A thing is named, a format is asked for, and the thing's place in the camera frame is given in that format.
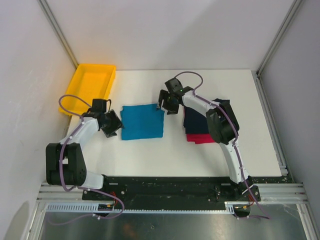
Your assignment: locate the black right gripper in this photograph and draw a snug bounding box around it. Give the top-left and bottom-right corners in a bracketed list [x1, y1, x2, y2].
[156, 89, 180, 115]

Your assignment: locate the teal t shirt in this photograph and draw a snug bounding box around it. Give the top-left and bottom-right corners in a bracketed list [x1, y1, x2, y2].
[120, 103, 165, 141]

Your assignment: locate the navy t shirt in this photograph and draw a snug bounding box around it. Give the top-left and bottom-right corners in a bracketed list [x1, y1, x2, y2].
[182, 96, 230, 134]

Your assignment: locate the red t shirt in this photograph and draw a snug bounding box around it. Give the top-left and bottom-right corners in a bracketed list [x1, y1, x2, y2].
[186, 133, 215, 144]

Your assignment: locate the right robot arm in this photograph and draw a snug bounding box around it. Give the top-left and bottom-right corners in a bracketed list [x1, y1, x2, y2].
[157, 77, 252, 201]

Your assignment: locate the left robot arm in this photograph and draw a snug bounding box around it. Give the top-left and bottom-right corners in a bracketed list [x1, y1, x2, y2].
[45, 94, 124, 200]

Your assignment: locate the yellow plastic tray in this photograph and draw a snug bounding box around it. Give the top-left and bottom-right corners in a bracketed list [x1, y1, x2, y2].
[58, 64, 116, 116]

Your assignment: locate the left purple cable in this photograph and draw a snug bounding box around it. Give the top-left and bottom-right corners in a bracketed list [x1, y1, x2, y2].
[46, 94, 125, 226]

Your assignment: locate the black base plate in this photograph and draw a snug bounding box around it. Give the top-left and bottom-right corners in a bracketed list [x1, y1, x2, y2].
[82, 176, 261, 211]

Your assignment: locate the right aluminium frame post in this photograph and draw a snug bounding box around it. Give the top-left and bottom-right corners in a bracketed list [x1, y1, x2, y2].
[256, 0, 305, 78]

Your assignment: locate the aluminium frame post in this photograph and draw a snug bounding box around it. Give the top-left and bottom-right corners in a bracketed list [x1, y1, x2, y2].
[256, 0, 305, 78]
[37, 0, 79, 69]

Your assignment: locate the left aluminium frame post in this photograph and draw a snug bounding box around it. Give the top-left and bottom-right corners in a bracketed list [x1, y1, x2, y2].
[37, 0, 79, 69]

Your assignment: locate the grey slotted cable duct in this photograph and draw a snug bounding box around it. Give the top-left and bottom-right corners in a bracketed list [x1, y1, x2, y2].
[46, 201, 251, 213]

